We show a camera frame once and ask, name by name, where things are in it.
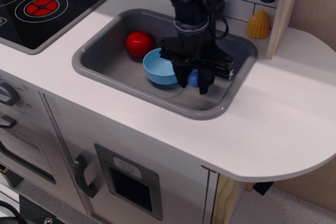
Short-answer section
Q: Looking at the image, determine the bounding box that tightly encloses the grey oven knob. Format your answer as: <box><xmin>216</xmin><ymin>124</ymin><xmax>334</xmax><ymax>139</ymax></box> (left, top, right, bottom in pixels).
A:
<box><xmin>1</xmin><ymin>82</ymin><xmax>24</xmax><ymax>106</ymax></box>

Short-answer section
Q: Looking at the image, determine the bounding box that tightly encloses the toy oven door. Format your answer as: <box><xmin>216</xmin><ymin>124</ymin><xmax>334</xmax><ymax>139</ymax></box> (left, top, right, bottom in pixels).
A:
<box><xmin>1</xmin><ymin>117</ymin><xmax>57</xmax><ymax>185</ymax></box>

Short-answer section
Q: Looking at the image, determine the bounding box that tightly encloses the grey toy sink basin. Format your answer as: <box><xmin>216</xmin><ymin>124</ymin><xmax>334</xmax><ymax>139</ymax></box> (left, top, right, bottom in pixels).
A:
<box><xmin>72</xmin><ymin>9</ymin><xmax>257</xmax><ymax>120</ymax></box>

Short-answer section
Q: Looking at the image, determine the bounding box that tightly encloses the red toy apple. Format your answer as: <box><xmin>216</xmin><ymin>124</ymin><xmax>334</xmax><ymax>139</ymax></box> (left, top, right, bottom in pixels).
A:
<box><xmin>125</xmin><ymin>31</ymin><xmax>153</xmax><ymax>57</ymax></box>

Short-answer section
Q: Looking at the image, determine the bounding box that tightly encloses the grey ice dispenser panel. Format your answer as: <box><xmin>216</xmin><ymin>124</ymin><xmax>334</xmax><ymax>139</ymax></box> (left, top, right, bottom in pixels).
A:
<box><xmin>95</xmin><ymin>144</ymin><xmax>163</xmax><ymax>221</ymax></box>

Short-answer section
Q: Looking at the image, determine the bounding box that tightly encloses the grey cabinet door handle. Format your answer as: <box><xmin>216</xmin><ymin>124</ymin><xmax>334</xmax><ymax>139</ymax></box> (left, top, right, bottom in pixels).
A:
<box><xmin>73</xmin><ymin>155</ymin><xmax>98</xmax><ymax>198</ymax></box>

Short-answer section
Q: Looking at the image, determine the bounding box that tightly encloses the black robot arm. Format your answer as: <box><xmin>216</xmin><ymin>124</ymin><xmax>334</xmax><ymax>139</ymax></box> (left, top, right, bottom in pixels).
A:
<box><xmin>158</xmin><ymin>0</ymin><xmax>233</xmax><ymax>94</ymax></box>

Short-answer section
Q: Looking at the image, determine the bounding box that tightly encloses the grey oven door handle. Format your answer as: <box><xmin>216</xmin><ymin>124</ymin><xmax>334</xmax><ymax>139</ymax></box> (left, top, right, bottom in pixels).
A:
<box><xmin>0</xmin><ymin>115</ymin><xmax>17</xmax><ymax>129</ymax></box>

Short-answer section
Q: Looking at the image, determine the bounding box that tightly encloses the black toy stovetop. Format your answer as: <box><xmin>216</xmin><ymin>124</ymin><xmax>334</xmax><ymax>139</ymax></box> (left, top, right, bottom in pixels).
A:
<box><xmin>1</xmin><ymin>0</ymin><xmax>106</xmax><ymax>55</ymax></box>

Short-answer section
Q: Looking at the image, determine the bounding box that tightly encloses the blue plastic bowl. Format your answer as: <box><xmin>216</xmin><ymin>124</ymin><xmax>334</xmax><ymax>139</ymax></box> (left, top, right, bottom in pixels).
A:
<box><xmin>143</xmin><ymin>48</ymin><xmax>177</xmax><ymax>85</ymax></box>

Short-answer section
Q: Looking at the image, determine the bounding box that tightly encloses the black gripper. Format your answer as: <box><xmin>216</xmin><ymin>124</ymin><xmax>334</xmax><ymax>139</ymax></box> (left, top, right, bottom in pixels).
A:
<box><xmin>157</xmin><ymin>31</ymin><xmax>234</xmax><ymax>95</ymax></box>

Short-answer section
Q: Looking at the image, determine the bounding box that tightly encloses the yellow toy corn piece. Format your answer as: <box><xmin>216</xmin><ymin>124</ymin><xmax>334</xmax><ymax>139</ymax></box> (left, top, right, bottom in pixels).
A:
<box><xmin>246</xmin><ymin>10</ymin><xmax>270</xmax><ymax>39</ymax></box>

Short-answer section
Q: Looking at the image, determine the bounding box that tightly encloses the wooden shelf post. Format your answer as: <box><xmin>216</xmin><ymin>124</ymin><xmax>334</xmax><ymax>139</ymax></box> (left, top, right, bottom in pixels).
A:
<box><xmin>266</xmin><ymin>0</ymin><xmax>295</xmax><ymax>59</ymax></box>

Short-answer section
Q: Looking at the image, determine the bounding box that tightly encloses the blue and grey toy spoon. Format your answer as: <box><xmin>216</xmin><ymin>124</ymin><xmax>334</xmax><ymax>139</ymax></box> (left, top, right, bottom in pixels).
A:
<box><xmin>187</xmin><ymin>69</ymin><xmax>199</xmax><ymax>88</ymax></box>

